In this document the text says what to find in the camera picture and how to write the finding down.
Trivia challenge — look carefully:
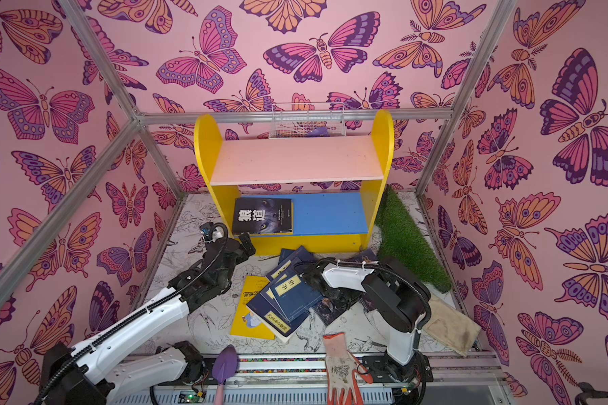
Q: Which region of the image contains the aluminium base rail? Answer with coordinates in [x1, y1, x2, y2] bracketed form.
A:
[80, 353, 513, 405]

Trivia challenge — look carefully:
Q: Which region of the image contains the beige cloth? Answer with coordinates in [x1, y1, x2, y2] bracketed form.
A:
[422, 295, 481, 357]

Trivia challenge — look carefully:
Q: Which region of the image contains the navy book yellow label front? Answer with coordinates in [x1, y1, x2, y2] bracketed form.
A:
[269, 276, 323, 321]

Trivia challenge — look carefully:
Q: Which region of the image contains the purple garden trowel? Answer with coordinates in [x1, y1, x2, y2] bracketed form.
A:
[212, 344, 240, 405]

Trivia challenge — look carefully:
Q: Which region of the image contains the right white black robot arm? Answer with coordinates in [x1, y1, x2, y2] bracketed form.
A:
[295, 256, 434, 387]

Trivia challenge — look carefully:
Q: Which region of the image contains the navy book yellow label middle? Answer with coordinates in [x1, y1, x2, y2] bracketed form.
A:
[268, 258, 306, 288]

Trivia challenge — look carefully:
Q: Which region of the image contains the white wire basket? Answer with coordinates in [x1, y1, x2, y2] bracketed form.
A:
[269, 102, 347, 138]

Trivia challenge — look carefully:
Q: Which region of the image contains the purple object in basket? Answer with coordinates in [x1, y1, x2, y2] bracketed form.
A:
[305, 127, 329, 138]

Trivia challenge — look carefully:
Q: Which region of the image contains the red white work glove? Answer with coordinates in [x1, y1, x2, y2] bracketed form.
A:
[323, 332, 373, 405]

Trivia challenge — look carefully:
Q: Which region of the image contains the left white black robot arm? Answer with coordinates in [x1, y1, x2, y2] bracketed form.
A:
[34, 222, 256, 404]

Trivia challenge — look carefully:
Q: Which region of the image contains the yellow book under pile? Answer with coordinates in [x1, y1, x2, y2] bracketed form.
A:
[230, 276, 275, 340]

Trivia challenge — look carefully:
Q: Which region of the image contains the green artificial grass mat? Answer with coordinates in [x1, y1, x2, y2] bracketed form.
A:
[375, 186, 453, 293]

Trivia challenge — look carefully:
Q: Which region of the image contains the navy book yellow label back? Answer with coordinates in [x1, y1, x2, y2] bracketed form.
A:
[279, 246, 317, 268]

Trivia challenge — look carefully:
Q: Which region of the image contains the yellow pink blue bookshelf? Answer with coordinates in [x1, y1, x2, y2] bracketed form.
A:
[194, 110, 395, 256]

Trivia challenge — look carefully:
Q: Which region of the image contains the green circuit board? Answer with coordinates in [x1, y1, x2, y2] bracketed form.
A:
[178, 390, 207, 404]

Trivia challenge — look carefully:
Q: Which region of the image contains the black wolf cover book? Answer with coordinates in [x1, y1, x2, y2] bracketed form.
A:
[232, 197, 294, 236]

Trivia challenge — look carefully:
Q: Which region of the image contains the thick navy book yellow spine label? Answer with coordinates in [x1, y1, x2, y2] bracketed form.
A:
[246, 295, 310, 343]

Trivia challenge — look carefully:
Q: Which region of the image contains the dark old man cover book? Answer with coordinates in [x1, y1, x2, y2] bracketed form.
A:
[312, 297, 359, 327]

